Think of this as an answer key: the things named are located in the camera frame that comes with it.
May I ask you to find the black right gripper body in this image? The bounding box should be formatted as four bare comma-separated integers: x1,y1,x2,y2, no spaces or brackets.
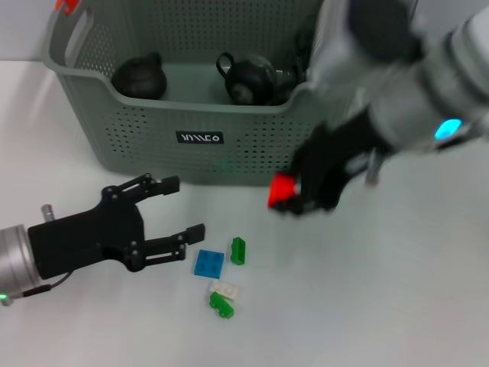
292,112,391,212

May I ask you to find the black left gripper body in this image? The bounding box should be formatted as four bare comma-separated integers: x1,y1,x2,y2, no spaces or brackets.
27,185,146,280

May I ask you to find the red wedge toy brick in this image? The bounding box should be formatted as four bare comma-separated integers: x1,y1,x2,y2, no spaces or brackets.
267,171,301,209

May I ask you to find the blue toy brick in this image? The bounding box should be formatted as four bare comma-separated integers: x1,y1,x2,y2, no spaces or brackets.
193,248,225,279

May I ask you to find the green toy brick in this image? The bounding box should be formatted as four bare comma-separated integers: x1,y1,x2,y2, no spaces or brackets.
230,236,247,265
208,291,235,319

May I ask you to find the grey-green perforated storage bin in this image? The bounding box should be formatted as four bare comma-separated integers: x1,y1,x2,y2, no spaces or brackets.
45,0,345,187

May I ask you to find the white studded toy brick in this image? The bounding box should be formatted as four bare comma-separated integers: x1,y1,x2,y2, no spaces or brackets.
209,281,241,300

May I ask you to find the black clay teapot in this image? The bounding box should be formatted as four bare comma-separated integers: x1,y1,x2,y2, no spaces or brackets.
111,51,169,101

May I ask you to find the right gripper cable with connector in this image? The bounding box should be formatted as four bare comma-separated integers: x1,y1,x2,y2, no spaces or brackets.
364,151,384,185

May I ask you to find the gripper cable with connector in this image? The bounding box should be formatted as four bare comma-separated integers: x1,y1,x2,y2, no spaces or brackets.
364,151,384,185
0,271,73,307

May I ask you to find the left gripper cable with connector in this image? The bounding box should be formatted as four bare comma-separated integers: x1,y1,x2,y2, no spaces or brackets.
0,271,73,307

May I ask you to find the orange bin handle clip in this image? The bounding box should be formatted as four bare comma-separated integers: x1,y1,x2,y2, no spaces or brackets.
55,0,81,16

